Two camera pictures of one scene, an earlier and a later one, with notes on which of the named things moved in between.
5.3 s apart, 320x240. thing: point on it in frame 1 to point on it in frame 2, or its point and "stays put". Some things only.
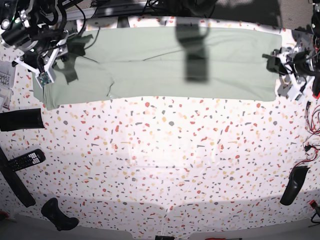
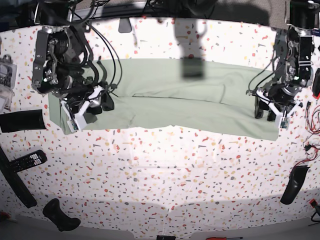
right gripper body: x=302 y=65 to x=282 y=95
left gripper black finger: x=68 y=60 to x=94 y=110
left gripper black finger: x=76 y=44 to x=107 y=103
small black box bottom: x=164 y=237 stays put
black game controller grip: x=51 y=210 stays put
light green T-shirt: x=184 y=63 to x=215 y=95
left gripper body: x=37 y=40 to x=70 y=90
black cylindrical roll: x=27 y=119 stays put
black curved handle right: x=296 y=179 stays put
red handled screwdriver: x=214 y=238 stays put
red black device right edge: x=316 y=87 stays put
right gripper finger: x=273 y=63 to x=258 y=113
